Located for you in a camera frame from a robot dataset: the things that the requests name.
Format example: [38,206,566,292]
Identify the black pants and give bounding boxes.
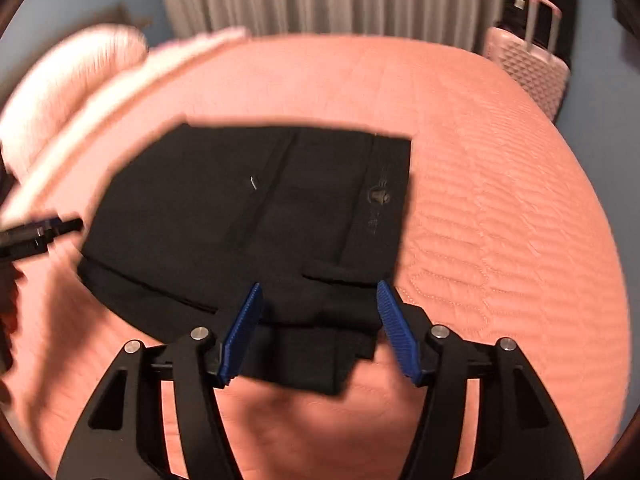
[77,124,411,396]

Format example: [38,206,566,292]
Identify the pink speckled pillow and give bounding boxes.
[1,24,149,179]

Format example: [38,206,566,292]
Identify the salmon quilted bedspread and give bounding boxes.
[1,35,631,479]

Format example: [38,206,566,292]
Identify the light pink folded blanket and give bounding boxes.
[1,27,250,218]

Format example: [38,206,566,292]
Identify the pink hardshell suitcase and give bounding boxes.
[483,0,570,120]

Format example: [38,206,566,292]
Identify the black suitcase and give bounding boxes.
[499,0,580,68]

